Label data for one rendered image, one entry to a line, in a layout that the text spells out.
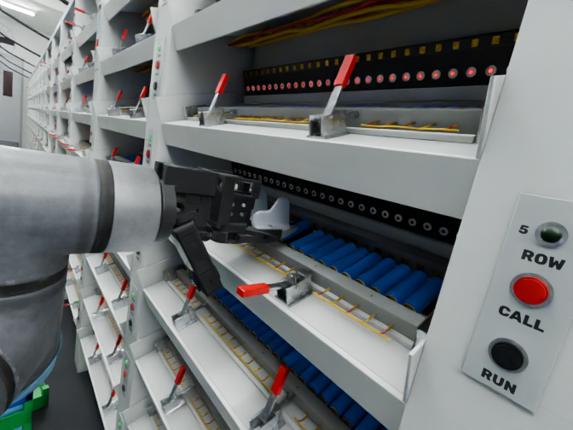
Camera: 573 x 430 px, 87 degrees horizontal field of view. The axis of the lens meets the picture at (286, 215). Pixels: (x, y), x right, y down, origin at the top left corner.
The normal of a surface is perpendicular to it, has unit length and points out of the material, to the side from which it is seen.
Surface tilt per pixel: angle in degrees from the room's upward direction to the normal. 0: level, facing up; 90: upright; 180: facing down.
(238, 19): 109
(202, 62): 90
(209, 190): 90
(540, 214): 90
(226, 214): 90
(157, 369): 19
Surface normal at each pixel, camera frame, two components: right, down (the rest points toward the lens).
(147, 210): 0.67, 0.07
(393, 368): -0.06, -0.92
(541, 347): -0.74, -0.02
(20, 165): 0.58, -0.58
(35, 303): 0.89, 0.32
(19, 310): 0.77, 0.35
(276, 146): -0.76, 0.30
